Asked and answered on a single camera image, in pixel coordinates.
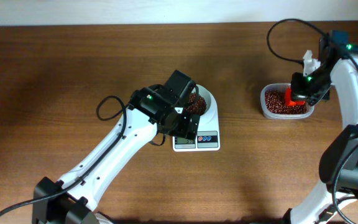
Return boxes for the orange measuring scoop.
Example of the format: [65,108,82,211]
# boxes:
[284,87,306,106]

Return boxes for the red beans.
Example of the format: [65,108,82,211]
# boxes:
[265,90,308,114]

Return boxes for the white bowl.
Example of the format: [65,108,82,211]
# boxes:
[185,85,211,116]

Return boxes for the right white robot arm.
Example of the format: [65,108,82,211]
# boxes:
[282,30,358,224]

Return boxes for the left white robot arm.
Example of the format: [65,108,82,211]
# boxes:
[32,70,200,223]

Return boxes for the white kitchen scale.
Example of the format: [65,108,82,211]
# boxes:
[173,93,221,152]

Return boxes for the clear plastic container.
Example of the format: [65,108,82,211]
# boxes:
[260,83,314,119]

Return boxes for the right black cable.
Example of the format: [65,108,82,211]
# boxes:
[265,17,358,224]

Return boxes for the black cable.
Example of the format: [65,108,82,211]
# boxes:
[0,95,127,224]
[265,17,358,224]

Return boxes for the left black cable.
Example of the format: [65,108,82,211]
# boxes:
[0,95,127,224]

